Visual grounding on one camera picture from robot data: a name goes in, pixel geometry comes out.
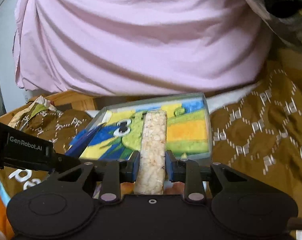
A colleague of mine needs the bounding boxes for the rice puff bar packet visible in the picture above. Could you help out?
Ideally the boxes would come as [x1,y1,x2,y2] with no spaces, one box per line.
[134,109,167,195]

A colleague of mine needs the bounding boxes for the dark blue snack packet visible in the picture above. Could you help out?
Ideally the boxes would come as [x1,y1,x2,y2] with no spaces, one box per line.
[65,123,105,158]

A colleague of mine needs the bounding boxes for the silver metal tray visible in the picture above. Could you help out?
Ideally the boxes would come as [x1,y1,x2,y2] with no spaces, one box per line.
[68,92,213,164]

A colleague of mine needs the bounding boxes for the colourful drawing paper liner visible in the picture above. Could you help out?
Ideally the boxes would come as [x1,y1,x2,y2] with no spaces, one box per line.
[73,98,209,160]

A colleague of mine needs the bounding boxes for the brown patterned blanket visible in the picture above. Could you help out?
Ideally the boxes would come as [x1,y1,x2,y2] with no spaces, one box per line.
[0,62,302,240]

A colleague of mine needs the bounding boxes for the pink bed sheet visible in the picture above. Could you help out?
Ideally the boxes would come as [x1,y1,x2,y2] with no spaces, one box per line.
[13,0,272,95]

